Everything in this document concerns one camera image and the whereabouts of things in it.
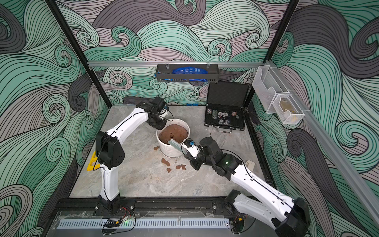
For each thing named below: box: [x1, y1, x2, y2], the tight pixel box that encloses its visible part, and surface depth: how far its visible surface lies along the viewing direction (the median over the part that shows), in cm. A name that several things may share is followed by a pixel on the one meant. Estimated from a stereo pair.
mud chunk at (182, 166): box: [175, 163, 188, 170], surface depth 89 cm
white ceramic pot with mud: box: [155, 118, 191, 158], surface depth 91 cm
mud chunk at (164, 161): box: [161, 157, 171, 167], surface depth 92 cm
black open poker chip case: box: [204, 81, 250, 134], surface depth 113 cm
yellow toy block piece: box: [86, 150, 101, 172], surface depth 88 cm
